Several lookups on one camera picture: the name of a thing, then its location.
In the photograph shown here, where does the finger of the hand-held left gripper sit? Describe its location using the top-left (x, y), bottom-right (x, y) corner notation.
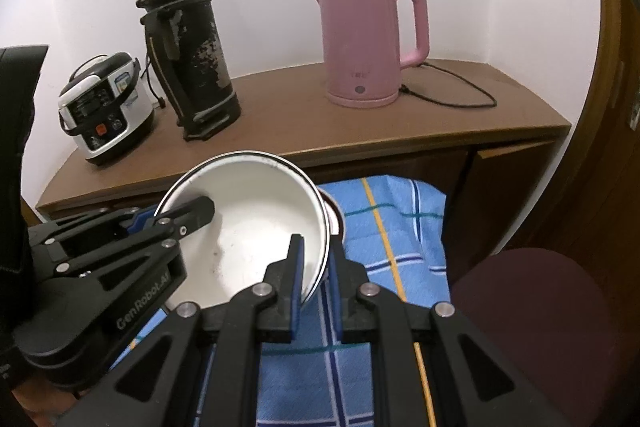
top-left (27, 206), bottom-right (160, 254)
top-left (50, 195), bottom-right (216, 338)

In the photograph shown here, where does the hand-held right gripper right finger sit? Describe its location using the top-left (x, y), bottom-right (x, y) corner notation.
top-left (327, 244), bottom-right (566, 427)

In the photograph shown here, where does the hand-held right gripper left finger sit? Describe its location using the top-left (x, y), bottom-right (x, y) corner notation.
top-left (55, 234), bottom-right (306, 427)

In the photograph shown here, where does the white enamel bowl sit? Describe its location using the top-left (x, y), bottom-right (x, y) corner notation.
top-left (152, 151), bottom-right (331, 308)

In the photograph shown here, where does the white bowl with dark rim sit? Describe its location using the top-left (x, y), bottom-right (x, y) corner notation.
top-left (317, 187), bottom-right (347, 239)

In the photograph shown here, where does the blue plaid cloth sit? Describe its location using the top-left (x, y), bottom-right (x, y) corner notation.
top-left (107, 174), bottom-right (451, 427)

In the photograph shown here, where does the white black rice cooker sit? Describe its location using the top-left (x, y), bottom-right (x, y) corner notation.
top-left (57, 52), bottom-right (156, 166)

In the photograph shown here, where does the brown wooden cabinet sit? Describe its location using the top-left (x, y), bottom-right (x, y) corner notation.
top-left (35, 59), bottom-right (573, 288)

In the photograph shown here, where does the worn black thermos flask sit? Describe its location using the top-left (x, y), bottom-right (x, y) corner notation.
top-left (136, 0), bottom-right (242, 142)

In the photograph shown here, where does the maroon chair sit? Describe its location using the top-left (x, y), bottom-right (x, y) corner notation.
top-left (450, 248), bottom-right (621, 427)

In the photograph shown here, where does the pink electric kettle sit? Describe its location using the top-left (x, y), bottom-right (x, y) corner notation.
top-left (306, 0), bottom-right (430, 108)

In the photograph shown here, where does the wooden door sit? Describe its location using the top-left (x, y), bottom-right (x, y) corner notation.
top-left (530, 0), bottom-right (640, 268)

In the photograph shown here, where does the black rice cooker cable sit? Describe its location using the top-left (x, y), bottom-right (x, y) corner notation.
top-left (142, 62), bottom-right (167, 111)

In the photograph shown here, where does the black kettle power cable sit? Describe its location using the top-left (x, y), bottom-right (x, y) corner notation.
top-left (400, 59), bottom-right (498, 109)

